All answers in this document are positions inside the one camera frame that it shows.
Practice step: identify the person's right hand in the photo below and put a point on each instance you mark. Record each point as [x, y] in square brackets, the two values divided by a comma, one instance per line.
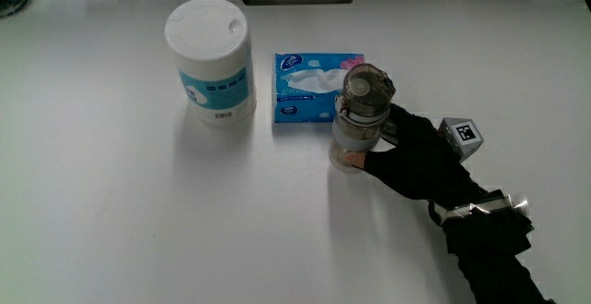
[418, 158]

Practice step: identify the clear grey-lidded bottle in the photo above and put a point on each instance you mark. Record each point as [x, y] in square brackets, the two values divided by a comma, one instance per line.
[362, 114]

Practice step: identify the person's right forearm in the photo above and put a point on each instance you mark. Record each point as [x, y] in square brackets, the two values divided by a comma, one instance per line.
[489, 248]

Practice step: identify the blue tissue packet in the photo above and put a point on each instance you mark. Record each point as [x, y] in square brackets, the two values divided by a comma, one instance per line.
[307, 88]

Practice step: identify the white wet wipes canister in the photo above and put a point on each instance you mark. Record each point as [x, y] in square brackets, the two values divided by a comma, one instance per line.
[211, 59]

